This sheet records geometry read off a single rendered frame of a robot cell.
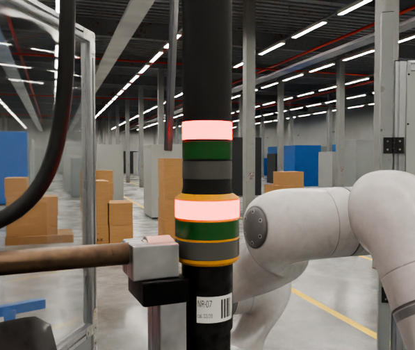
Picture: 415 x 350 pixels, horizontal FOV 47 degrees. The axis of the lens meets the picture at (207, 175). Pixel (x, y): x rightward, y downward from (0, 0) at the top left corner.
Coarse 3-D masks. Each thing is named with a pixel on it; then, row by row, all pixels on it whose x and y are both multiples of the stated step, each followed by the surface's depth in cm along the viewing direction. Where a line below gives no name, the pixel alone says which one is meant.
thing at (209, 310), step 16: (192, 272) 31; (208, 272) 31; (224, 272) 31; (192, 288) 31; (208, 288) 31; (224, 288) 31; (192, 304) 31; (208, 304) 31; (224, 304) 31; (192, 320) 31; (208, 320) 31; (224, 320) 31; (192, 336) 31; (208, 336) 31; (224, 336) 32
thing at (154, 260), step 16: (128, 240) 31; (144, 256) 29; (160, 256) 30; (176, 256) 30; (128, 272) 30; (144, 272) 29; (160, 272) 30; (176, 272) 30; (144, 288) 29; (160, 288) 29; (176, 288) 30; (144, 304) 29; (160, 304) 29; (176, 304) 30; (160, 320) 30; (176, 320) 30; (160, 336) 30; (176, 336) 30
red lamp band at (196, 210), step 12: (180, 204) 31; (192, 204) 30; (204, 204) 30; (216, 204) 30; (228, 204) 31; (180, 216) 31; (192, 216) 30; (204, 216) 30; (216, 216) 30; (228, 216) 31
